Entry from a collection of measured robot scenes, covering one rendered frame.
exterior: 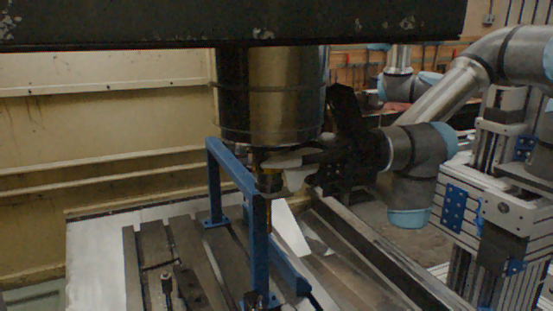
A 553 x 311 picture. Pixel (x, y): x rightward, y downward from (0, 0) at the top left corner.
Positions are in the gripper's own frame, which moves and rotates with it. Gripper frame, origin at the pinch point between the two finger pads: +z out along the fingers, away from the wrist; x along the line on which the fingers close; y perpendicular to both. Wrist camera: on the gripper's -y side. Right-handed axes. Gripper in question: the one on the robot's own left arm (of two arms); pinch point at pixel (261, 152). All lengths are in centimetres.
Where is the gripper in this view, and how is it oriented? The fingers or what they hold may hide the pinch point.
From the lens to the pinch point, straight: 51.8
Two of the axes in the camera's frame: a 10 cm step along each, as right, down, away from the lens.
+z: -9.2, 1.2, -3.8
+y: -0.2, 9.4, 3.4
